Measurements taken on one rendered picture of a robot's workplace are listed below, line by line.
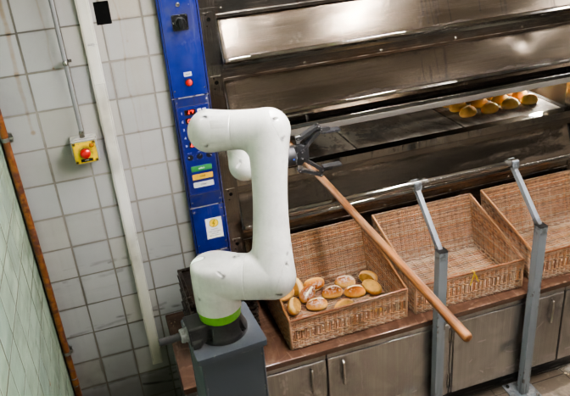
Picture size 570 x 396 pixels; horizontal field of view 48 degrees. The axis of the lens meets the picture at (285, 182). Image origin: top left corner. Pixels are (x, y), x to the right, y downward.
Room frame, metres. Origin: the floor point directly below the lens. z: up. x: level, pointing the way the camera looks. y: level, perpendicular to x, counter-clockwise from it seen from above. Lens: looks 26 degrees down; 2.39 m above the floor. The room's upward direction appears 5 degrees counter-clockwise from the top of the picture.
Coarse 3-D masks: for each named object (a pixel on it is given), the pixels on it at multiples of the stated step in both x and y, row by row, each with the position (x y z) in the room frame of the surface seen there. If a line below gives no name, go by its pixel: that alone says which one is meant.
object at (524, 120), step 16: (544, 112) 3.06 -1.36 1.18; (560, 112) 3.05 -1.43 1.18; (464, 128) 2.94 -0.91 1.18; (480, 128) 2.92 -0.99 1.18; (496, 128) 2.94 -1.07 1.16; (512, 128) 2.97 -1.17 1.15; (384, 144) 2.82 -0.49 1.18; (400, 144) 2.81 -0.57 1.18; (416, 144) 2.82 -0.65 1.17; (432, 144) 2.84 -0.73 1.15; (320, 160) 2.70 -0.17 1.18; (336, 160) 2.71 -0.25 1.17; (352, 160) 2.73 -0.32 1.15
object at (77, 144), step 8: (88, 136) 2.39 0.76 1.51; (72, 144) 2.34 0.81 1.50; (80, 144) 2.34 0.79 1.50; (88, 144) 2.35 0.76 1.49; (96, 144) 2.36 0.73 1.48; (72, 152) 2.34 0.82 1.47; (80, 152) 2.34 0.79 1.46; (96, 152) 2.36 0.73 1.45; (80, 160) 2.34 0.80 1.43; (88, 160) 2.35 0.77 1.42; (96, 160) 2.36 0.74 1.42
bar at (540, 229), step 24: (480, 168) 2.49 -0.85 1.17; (360, 192) 2.35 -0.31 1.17; (384, 192) 2.37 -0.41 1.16; (528, 288) 2.34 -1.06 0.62; (528, 312) 2.33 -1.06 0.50; (528, 336) 2.32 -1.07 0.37; (432, 360) 2.22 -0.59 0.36; (528, 360) 2.32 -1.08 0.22; (432, 384) 2.21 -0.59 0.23; (528, 384) 2.33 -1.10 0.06
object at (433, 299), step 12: (312, 168) 2.56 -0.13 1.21; (324, 180) 2.43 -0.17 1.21; (336, 192) 2.31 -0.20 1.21; (348, 204) 2.20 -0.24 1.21; (360, 216) 2.10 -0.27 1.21; (372, 228) 2.01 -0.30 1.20; (384, 252) 1.86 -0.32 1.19; (396, 264) 1.78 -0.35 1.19; (408, 276) 1.70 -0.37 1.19; (420, 288) 1.63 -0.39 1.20; (432, 300) 1.56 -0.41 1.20; (444, 312) 1.50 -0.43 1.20; (456, 324) 1.44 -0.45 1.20; (468, 336) 1.39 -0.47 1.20
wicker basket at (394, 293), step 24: (312, 240) 2.62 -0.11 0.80; (336, 240) 2.65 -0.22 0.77; (360, 240) 2.68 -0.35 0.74; (312, 264) 2.59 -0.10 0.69; (336, 264) 2.62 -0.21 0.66; (384, 264) 2.46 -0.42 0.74; (384, 288) 2.46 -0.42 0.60; (312, 312) 2.34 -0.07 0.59; (336, 312) 2.18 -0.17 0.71; (360, 312) 2.20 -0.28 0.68; (384, 312) 2.30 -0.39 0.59; (288, 336) 2.13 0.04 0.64; (312, 336) 2.14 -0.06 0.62; (336, 336) 2.17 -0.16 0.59
